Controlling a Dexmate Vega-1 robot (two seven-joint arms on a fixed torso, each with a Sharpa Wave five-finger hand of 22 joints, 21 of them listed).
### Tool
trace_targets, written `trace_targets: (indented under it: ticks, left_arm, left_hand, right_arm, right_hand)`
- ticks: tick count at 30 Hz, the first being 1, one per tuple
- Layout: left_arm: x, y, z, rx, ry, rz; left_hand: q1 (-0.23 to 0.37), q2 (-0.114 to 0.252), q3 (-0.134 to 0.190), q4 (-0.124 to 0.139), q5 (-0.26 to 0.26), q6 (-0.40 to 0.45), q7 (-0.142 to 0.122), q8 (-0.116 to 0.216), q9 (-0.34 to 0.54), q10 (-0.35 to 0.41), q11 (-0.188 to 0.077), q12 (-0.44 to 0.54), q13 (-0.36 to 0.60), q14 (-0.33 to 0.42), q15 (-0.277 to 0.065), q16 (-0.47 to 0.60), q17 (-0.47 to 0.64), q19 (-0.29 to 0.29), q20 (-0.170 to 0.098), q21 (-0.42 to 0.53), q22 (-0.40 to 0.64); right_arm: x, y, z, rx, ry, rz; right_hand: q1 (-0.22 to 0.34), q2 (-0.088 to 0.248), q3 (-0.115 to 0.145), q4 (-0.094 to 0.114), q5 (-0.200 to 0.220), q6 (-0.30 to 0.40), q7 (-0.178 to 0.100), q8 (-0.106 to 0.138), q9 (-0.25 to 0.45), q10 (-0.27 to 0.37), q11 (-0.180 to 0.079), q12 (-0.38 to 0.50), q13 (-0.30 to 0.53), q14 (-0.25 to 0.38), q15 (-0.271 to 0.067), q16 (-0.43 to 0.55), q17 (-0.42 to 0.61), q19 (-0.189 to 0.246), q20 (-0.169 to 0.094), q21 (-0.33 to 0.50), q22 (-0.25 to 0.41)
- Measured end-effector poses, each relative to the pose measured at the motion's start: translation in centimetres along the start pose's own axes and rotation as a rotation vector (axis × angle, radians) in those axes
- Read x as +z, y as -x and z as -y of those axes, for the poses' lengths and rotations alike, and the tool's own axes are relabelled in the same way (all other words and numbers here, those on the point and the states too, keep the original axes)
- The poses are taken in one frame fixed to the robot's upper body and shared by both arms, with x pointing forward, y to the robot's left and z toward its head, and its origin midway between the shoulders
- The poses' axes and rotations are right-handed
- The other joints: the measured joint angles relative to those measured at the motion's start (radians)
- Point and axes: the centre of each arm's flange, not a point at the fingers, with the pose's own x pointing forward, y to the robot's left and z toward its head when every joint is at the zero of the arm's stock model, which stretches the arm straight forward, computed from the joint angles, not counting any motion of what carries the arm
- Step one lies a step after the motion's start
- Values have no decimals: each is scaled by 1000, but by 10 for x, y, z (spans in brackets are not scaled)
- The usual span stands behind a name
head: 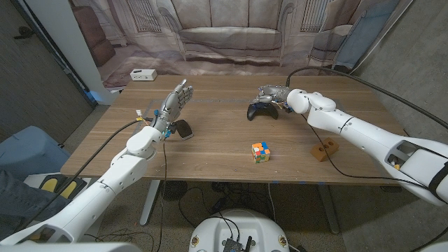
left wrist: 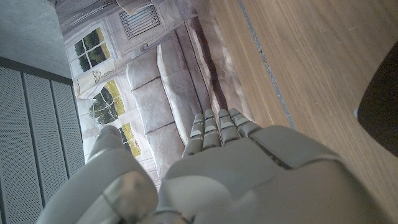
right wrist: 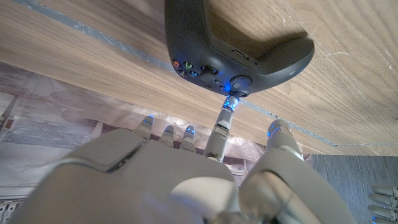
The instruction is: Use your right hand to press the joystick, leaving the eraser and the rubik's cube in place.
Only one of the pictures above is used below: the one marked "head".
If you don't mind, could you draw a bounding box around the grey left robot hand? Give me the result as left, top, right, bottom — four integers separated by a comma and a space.
152, 78, 194, 134

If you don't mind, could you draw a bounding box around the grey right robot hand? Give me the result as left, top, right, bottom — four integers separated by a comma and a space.
253, 85, 292, 111

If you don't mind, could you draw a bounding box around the black game controller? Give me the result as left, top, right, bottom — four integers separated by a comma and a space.
246, 103, 280, 122

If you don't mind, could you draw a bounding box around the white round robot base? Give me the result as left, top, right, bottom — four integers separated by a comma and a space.
188, 209, 291, 252

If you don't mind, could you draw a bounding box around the multicoloured rubik's cube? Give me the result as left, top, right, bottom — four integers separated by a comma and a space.
251, 141, 272, 165

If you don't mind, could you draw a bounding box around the black flat handheld device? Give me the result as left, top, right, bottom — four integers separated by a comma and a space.
174, 119, 195, 141

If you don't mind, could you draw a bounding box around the white power box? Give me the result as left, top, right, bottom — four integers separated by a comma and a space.
129, 69, 158, 82

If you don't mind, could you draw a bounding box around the small wooden block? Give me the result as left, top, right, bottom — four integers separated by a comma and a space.
310, 136, 340, 162

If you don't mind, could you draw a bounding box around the printed sofa room backdrop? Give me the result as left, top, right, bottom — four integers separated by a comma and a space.
68, 0, 414, 88

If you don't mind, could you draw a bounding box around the black round floor fan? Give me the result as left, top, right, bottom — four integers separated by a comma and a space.
161, 180, 188, 202

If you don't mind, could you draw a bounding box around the white table leg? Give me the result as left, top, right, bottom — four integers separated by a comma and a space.
316, 183, 341, 235
139, 180, 162, 226

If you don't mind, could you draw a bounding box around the black yellow foot pedal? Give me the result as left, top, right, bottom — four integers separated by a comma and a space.
38, 174, 88, 201

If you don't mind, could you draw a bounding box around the blue plastic bin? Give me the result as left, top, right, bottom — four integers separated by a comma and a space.
0, 125, 71, 172

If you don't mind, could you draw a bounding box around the white robot torso edge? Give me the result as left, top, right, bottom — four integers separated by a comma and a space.
0, 242, 141, 252

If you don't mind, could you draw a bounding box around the person's leg in jeans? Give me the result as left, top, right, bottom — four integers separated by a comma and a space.
0, 169, 71, 241

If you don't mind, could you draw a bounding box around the thin black left hand cable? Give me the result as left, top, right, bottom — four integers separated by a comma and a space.
153, 136, 169, 252

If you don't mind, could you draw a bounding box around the thin black hand cable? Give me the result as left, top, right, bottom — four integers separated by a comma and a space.
153, 136, 169, 252
304, 117, 430, 186

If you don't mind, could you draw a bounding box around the thin black right hand cable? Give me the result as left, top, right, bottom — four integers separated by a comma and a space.
304, 117, 430, 186

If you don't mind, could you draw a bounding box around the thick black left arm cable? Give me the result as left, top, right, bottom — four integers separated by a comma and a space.
13, 118, 155, 232

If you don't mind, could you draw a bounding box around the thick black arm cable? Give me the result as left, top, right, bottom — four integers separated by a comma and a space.
286, 66, 448, 130
13, 118, 155, 232

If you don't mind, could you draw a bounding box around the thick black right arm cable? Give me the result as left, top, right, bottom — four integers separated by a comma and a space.
286, 66, 448, 130

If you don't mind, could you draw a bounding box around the black floor cable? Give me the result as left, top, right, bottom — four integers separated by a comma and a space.
177, 181, 270, 234

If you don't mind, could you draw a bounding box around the white floor cable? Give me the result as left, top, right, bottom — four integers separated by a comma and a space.
267, 183, 278, 223

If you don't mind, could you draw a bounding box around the black door handle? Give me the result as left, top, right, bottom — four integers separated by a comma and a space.
13, 26, 35, 40

